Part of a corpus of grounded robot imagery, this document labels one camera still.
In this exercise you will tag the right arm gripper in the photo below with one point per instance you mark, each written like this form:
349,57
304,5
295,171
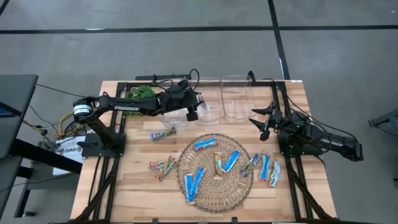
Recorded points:
275,119

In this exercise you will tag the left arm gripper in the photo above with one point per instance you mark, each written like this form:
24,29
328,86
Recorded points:
182,99

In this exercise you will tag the dark blue brown granola bar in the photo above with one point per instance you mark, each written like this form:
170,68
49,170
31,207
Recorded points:
163,133

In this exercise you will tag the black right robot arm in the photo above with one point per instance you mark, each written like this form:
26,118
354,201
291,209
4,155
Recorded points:
329,141

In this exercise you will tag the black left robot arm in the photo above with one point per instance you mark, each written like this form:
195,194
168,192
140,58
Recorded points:
130,107

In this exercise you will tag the clear plastic bin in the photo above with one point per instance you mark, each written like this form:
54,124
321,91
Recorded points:
237,99
174,122
213,105

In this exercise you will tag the green potted plant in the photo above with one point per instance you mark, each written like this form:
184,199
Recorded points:
141,92

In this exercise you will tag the round woven placemat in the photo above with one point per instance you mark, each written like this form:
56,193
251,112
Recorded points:
214,193

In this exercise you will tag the grey metal stand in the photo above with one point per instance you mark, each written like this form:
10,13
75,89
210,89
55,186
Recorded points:
385,119

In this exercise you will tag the white paper box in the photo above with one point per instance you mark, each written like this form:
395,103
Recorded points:
70,147

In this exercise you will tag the dark desk crossbar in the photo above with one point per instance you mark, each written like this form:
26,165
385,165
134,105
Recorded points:
46,155

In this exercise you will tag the grey desk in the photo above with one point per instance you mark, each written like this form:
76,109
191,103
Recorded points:
15,109

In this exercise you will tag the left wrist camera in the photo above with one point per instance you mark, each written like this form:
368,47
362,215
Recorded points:
192,116

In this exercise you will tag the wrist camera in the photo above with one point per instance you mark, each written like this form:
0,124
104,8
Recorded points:
192,116
265,134

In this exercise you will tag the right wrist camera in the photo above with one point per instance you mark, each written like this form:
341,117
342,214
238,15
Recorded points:
265,134

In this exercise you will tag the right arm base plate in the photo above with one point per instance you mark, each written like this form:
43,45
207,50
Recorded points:
284,147

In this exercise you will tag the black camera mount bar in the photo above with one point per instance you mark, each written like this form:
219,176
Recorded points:
164,76

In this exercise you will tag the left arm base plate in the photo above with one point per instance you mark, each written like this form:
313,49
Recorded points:
90,151

